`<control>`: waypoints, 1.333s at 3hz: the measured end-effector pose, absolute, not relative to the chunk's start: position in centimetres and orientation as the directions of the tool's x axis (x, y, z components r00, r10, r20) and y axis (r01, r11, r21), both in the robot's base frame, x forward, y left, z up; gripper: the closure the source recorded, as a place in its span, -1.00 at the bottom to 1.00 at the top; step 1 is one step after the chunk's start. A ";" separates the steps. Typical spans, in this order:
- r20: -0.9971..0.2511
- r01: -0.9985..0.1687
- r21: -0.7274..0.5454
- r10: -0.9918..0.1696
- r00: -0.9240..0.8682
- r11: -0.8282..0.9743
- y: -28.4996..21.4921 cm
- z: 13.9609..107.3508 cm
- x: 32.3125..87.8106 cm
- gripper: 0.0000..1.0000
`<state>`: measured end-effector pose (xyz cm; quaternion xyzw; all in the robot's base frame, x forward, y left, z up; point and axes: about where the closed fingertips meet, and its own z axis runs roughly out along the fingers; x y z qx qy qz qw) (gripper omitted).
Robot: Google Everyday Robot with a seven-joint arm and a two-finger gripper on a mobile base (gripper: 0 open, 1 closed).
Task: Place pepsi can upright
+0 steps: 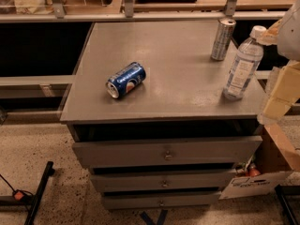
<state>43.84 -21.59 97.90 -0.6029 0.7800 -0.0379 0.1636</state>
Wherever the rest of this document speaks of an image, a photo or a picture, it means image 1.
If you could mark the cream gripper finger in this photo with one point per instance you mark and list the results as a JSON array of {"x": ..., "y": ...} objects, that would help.
[{"x": 281, "y": 92}]

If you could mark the blue pepsi can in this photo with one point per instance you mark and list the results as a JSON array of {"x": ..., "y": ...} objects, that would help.
[{"x": 123, "y": 81}]

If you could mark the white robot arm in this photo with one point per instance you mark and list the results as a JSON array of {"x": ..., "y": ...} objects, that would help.
[{"x": 286, "y": 34}]

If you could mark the tall silver can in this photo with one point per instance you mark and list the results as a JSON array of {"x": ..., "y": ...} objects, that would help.
[{"x": 223, "y": 38}]

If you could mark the clear plastic water bottle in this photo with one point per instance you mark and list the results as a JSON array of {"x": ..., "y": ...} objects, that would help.
[{"x": 248, "y": 57}]

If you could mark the cardboard box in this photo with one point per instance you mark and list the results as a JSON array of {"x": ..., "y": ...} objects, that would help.
[{"x": 276, "y": 159}]

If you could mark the orange bottle in box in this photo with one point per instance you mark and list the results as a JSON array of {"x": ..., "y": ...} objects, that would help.
[{"x": 252, "y": 170}]

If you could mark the grey drawer cabinet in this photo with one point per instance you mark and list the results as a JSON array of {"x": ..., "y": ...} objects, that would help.
[{"x": 181, "y": 96}]

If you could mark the middle grey drawer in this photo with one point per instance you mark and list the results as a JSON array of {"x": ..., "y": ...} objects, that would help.
[{"x": 143, "y": 181}]

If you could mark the grey drawer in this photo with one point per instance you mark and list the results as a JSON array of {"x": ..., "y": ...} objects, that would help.
[
  {"x": 160, "y": 200},
  {"x": 159, "y": 152},
  {"x": 143, "y": 181}
]

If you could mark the bottom grey drawer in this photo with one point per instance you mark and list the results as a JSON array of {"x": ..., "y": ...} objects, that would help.
[{"x": 160, "y": 200}]

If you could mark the top grey drawer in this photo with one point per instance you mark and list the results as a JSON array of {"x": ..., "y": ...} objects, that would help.
[{"x": 159, "y": 152}]

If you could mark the black metal stand leg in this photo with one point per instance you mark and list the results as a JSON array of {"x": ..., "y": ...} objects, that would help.
[{"x": 48, "y": 172}]

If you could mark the metal shelf frame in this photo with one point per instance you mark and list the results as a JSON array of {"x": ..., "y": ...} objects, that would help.
[{"x": 65, "y": 11}]

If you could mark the orange cable connector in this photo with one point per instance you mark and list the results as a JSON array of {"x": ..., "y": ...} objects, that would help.
[{"x": 18, "y": 195}]

